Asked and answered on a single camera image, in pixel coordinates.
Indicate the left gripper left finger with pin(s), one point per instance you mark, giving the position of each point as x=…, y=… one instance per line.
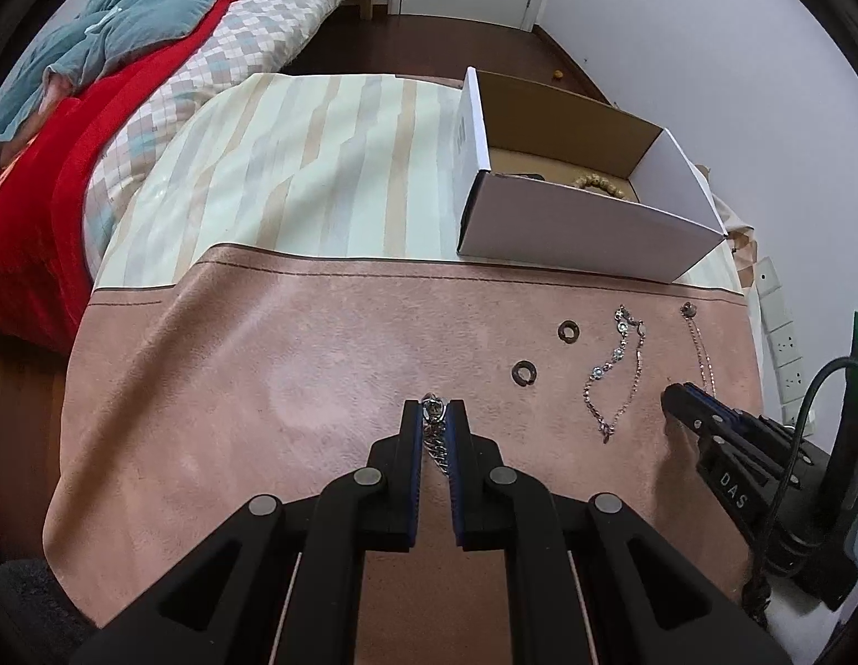
x=277, y=582

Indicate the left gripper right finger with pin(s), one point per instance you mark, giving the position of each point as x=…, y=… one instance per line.
x=588, y=581

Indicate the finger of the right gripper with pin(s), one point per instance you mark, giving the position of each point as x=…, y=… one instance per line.
x=733, y=424
x=772, y=464

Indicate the white cardboard box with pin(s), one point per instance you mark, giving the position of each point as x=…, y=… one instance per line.
x=545, y=177

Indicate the red blanket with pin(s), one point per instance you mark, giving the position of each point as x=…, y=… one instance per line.
x=44, y=172

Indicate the striped cream table cloth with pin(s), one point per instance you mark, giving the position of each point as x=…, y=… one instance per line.
x=331, y=166

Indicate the checkered bed quilt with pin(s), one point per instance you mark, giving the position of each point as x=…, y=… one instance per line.
x=253, y=37

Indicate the white wall power strip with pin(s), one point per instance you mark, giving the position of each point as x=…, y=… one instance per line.
x=785, y=353

